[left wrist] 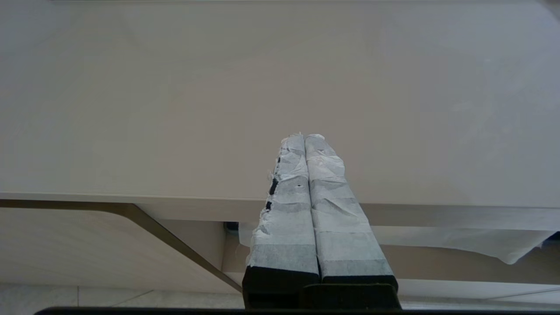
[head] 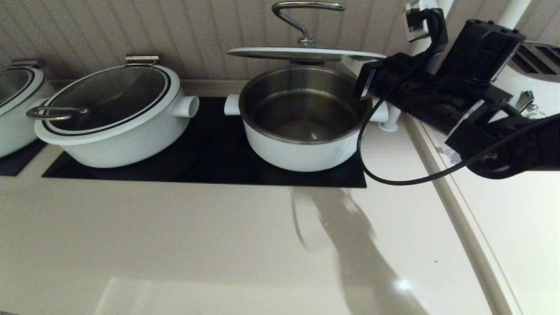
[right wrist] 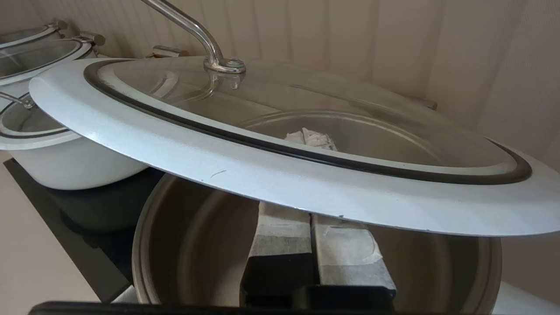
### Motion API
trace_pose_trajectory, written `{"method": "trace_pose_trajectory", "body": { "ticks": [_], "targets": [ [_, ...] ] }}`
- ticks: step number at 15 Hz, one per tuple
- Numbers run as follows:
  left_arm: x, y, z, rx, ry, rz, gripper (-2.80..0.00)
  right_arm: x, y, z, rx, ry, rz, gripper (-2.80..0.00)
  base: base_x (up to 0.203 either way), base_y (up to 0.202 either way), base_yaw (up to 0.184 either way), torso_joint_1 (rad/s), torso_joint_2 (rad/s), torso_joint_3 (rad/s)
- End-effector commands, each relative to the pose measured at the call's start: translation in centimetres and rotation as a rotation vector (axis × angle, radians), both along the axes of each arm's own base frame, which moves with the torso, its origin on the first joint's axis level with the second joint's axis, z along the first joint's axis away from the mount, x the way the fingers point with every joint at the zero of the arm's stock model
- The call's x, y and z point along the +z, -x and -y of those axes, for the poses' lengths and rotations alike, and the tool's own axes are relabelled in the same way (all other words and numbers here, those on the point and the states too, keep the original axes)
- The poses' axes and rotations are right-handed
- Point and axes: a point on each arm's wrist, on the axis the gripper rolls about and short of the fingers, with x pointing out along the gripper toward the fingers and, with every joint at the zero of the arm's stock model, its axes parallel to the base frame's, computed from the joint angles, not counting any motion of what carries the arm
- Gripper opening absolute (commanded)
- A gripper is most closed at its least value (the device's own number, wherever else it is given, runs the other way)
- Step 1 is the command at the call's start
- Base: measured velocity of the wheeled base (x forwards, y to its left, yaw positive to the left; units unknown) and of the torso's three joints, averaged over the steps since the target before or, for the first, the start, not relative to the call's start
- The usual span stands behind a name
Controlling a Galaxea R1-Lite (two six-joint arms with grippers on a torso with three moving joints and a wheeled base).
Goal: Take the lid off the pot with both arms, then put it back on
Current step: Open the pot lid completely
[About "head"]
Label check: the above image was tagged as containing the white toaster with chrome lever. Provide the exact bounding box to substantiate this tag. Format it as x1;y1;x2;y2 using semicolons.
494;39;560;119

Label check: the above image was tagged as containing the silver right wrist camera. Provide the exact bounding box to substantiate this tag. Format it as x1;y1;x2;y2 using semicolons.
405;0;439;43

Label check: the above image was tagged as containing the black glass cooktop panel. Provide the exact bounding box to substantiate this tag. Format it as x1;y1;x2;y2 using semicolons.
42;96;367;189

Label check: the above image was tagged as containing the white round pole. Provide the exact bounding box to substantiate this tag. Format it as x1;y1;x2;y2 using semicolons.
497;0;532;31
379;0;455;133

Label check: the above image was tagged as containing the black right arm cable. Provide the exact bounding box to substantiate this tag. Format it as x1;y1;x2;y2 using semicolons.
357;9;560;186

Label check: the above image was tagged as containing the white round cooking pot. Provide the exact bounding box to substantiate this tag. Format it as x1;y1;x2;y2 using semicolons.
34;65;200;168
224;66;390;172
0;66;55;158

